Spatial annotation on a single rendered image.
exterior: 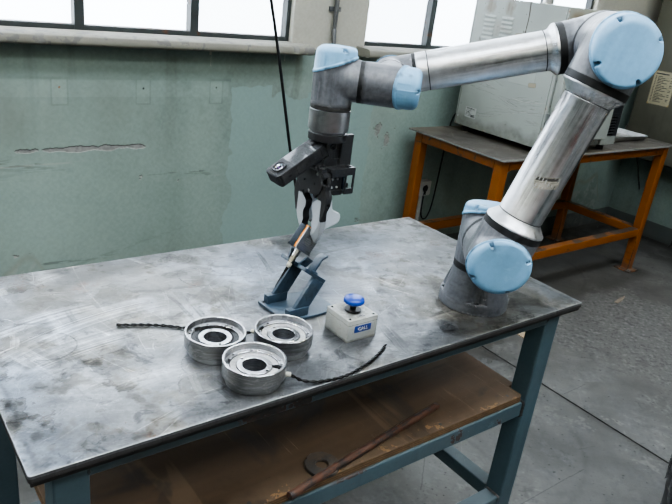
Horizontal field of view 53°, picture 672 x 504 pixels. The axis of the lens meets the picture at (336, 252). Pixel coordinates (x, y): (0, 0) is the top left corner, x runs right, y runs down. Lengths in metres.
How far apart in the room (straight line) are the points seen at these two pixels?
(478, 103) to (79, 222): 1.94
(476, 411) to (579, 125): 0.70
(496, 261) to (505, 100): 2.13
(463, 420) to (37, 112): 1.79
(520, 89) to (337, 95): 2.14
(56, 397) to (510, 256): 0.79
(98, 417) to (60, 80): 1.72
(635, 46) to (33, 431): 1.08
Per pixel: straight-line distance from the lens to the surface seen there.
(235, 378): 1.07
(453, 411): 1.58
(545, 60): 1.35
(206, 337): 1.19
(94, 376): 1.14
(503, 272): 1.27
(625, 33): 1.21
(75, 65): 2.60
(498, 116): 3.36
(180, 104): 2.76
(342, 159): 1.27
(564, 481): 2.42
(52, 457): 0.99
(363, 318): 1.25
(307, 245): 1.29
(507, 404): 1.67
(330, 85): 1.20
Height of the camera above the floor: 1.42
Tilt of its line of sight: 22 degrees down
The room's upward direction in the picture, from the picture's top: 7 degrees clockwise
